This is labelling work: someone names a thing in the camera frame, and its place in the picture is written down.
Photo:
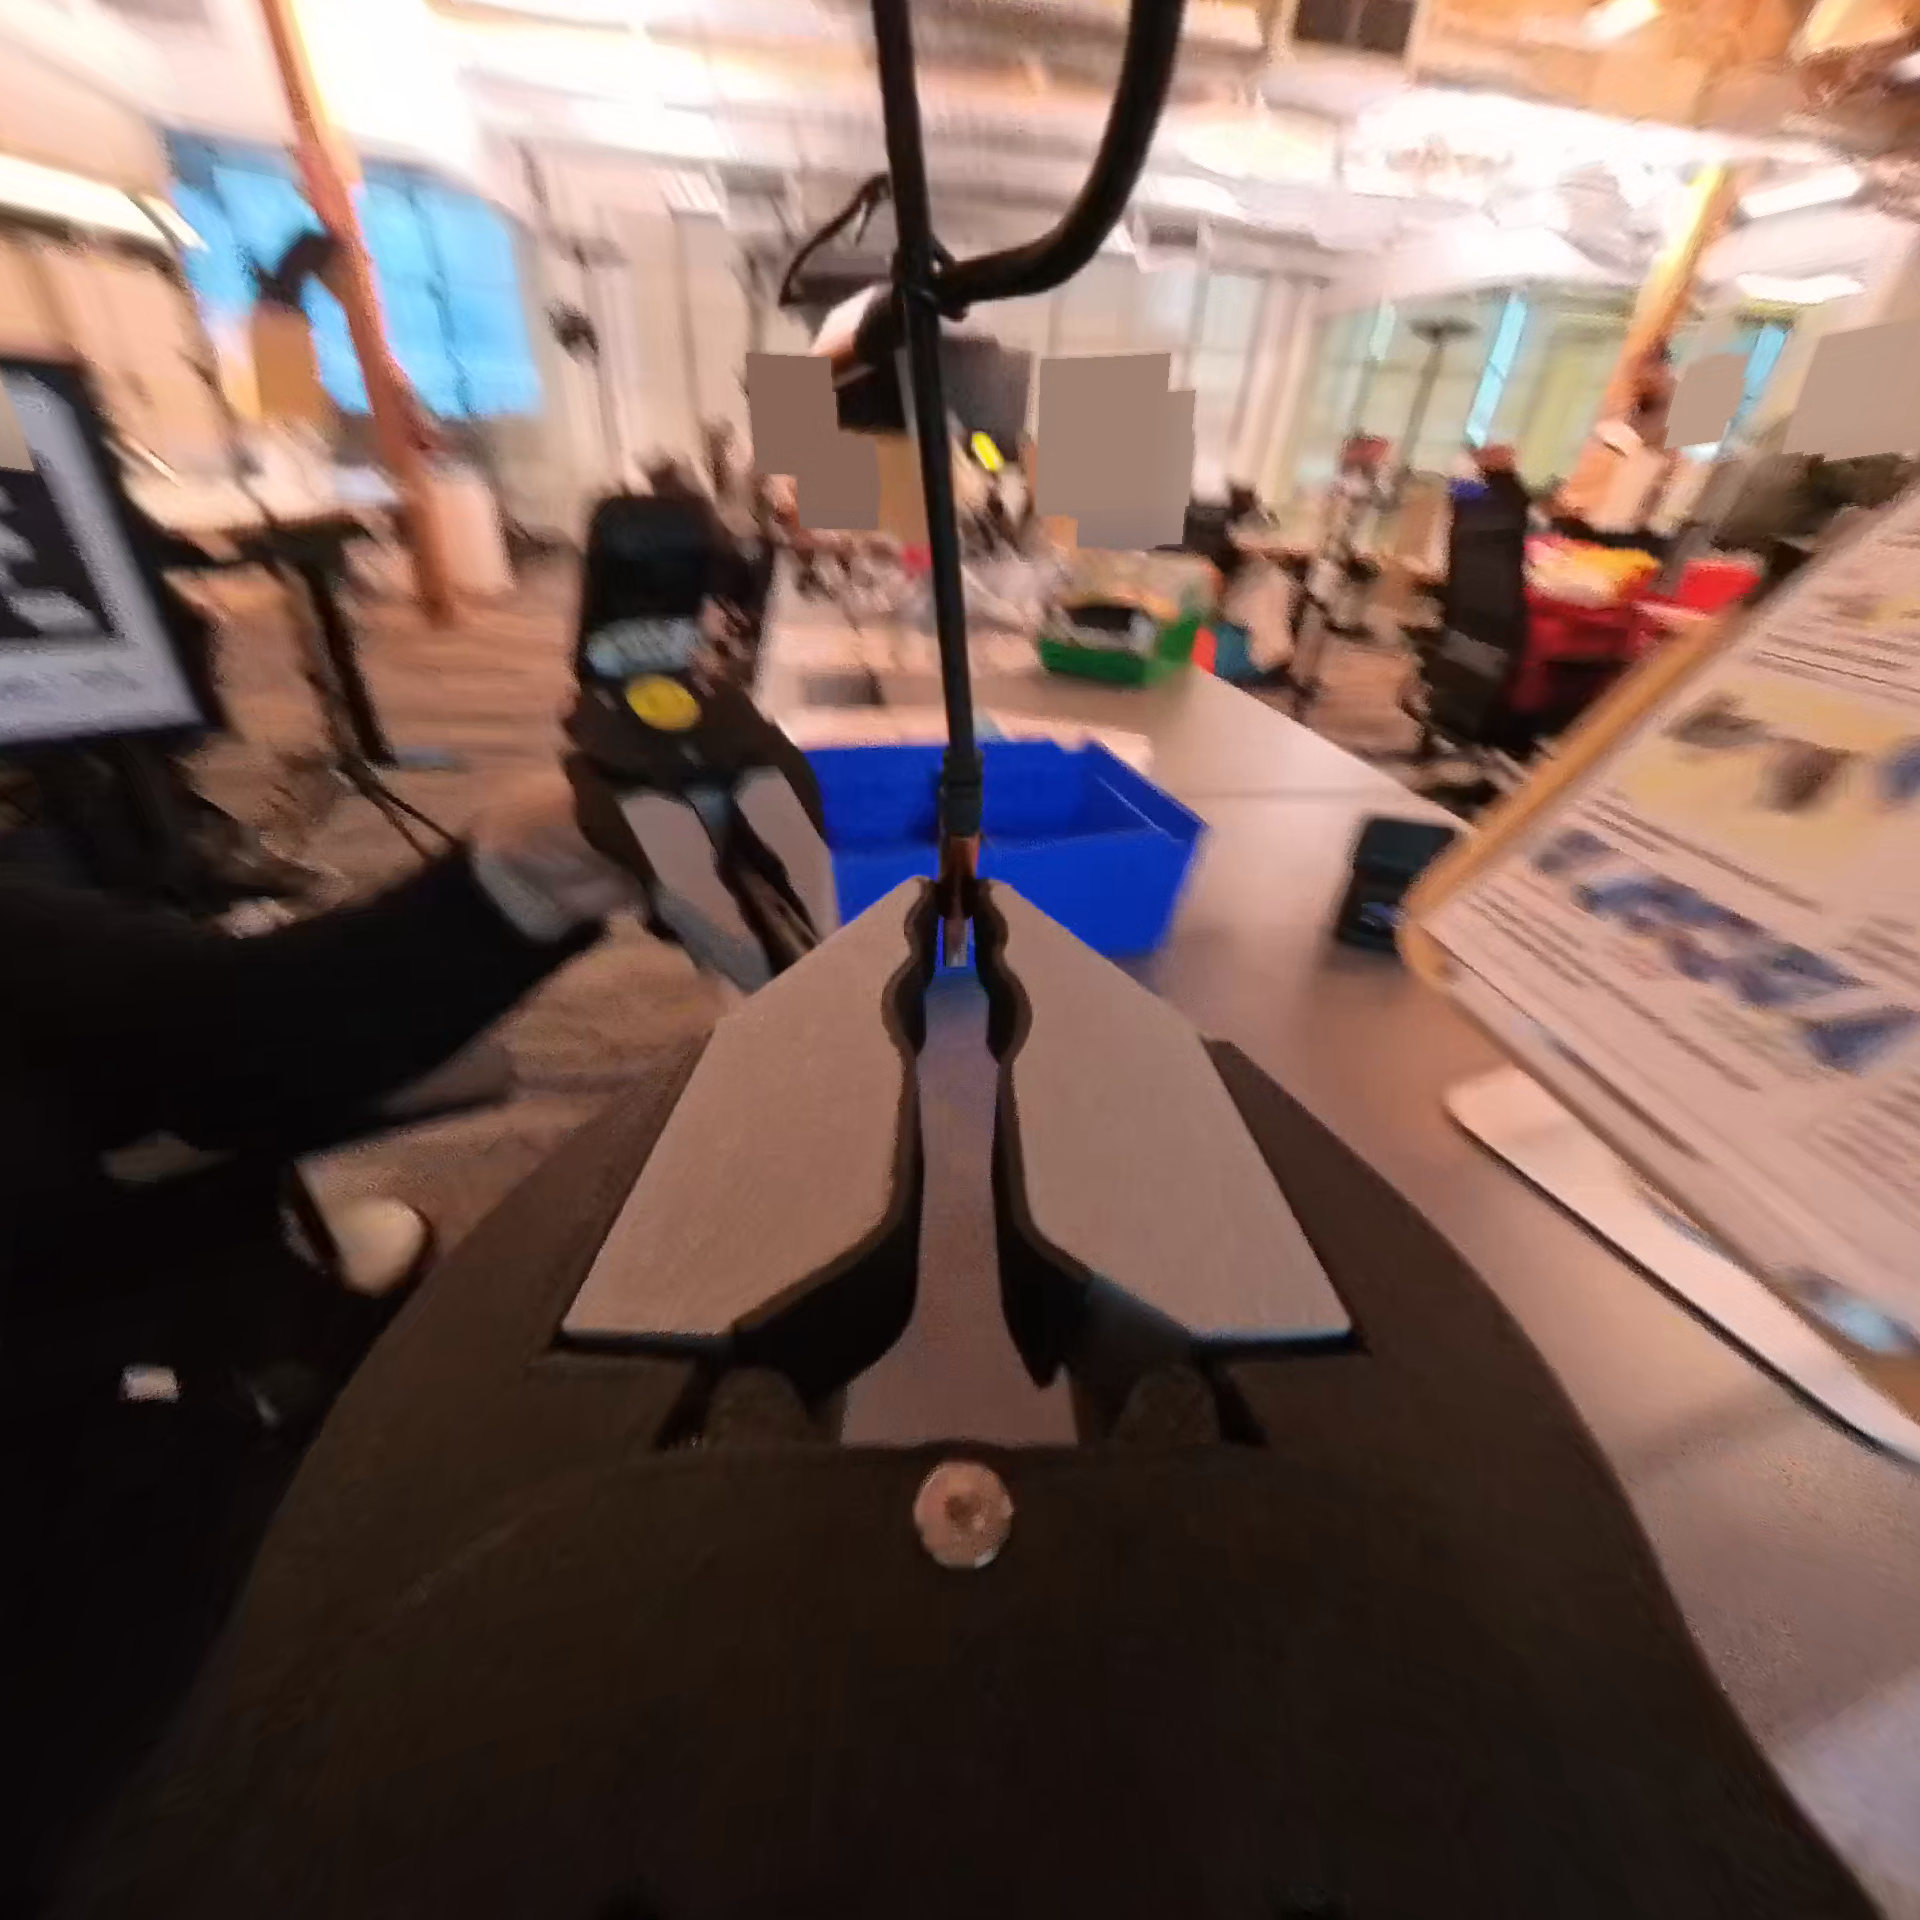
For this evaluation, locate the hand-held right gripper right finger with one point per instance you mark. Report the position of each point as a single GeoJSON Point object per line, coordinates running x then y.
{"type": "Point", "coordinates": [1171, 1185]}

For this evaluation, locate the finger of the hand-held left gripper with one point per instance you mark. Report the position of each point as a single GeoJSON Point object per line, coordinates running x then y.
{"type": "Point", "coordinates": [788, 841]}
{"type": "Point", "coordinates": [683, 854]}

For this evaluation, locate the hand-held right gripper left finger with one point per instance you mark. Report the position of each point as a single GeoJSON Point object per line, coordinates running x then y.
{"type": "Point", "coordinates": [737, 1185]}

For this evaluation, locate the blue plastic bin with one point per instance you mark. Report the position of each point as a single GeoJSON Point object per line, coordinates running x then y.
{"type": "Point", "coordinates": [1080, 841]}

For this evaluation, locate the person's left forearm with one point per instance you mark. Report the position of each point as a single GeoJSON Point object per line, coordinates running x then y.
{"type": "Point", "coordinates": [302, 1007]}

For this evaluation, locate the person's left hand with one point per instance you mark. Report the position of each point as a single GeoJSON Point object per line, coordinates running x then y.
{"type": "Point", "coordinates": [549, 871]}

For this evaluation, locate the black overhead light panel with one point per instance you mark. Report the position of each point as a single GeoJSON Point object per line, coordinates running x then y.
{"type": "Point", "coordinates": [976, 376]}

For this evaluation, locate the green cardboard box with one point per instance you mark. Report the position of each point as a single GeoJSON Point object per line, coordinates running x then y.
{"type": "Point", "coordinates": [1118, 630]}

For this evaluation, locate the white stand base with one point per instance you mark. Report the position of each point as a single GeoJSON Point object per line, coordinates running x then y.
{"type": "Point", "coordinates": [1575, 1171]}

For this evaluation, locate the wooden display board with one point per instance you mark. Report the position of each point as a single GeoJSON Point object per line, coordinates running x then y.
{"type": "Point", "coordinates": [1567, 783]}

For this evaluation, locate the black framed marker sign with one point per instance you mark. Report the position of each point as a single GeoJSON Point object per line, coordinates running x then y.
{"type": "Point", "coordinates": [73, 600]}

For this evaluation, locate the person's dark clothed body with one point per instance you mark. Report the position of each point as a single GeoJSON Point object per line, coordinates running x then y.
{"type": "Point", "coordinates": [118, 1425]}

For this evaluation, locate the black office chair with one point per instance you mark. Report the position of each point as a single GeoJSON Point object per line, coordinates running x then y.
{"type": "Point", "coordinates": [1477, 600]}

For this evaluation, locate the red plastic bin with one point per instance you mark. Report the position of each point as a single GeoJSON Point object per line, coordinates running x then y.
{"type": "Point", "coordinates": [1589, 617]}

